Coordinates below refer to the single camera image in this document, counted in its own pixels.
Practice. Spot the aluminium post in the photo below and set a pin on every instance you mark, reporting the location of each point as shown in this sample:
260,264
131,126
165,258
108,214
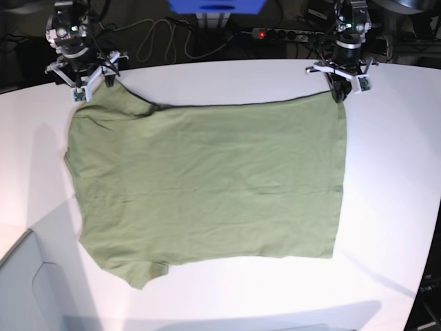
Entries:
212,20

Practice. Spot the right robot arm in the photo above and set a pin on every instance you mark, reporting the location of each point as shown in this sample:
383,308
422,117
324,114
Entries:
80,58

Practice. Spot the blue box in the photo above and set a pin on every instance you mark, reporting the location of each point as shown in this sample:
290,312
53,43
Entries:
216,6

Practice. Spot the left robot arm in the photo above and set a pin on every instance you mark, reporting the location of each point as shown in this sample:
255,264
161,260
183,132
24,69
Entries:
339,50

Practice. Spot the green T-shirt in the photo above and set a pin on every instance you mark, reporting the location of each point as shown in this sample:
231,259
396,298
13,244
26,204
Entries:
159,186

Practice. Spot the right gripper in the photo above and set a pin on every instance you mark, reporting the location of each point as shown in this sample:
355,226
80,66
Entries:
81,77

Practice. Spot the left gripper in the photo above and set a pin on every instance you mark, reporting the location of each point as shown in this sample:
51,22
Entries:
342,79

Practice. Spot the black power strip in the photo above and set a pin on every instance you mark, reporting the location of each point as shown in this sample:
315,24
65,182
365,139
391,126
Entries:
276,34

